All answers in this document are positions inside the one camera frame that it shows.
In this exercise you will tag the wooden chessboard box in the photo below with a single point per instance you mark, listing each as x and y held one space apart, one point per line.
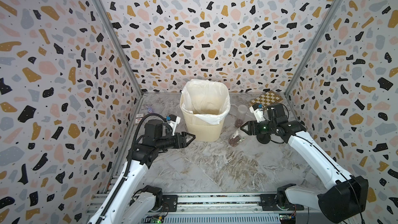
267 99

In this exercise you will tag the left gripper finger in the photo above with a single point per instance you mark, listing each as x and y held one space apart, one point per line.
187 137
183 144

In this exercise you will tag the black jar lid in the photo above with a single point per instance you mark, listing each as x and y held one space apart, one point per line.
263 138

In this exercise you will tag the white plastic bin liner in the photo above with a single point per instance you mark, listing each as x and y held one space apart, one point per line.
206 100

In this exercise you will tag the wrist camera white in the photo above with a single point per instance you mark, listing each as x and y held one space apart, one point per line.
257 110
173 121

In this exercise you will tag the cream ribbed trash bin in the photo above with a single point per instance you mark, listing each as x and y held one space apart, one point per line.
203 131

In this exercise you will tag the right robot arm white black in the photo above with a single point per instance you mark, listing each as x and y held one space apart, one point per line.
344 196

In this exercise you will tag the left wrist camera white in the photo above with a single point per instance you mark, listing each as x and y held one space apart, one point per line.
173 121

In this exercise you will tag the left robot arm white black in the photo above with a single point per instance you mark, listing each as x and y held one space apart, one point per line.
130 177

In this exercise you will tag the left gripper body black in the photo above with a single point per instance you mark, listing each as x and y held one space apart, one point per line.
174 141

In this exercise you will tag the small card box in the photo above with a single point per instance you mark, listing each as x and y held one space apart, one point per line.
138 118

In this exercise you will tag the white lid tea jar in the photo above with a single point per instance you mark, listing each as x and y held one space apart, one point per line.
236 138

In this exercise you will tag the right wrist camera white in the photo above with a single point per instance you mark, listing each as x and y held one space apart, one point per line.
257 110

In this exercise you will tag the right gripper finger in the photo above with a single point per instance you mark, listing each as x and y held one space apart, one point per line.
244 131
245 125

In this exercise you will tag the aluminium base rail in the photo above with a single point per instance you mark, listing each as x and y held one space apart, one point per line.
202 208

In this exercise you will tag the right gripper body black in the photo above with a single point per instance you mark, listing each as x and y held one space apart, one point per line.
257 127

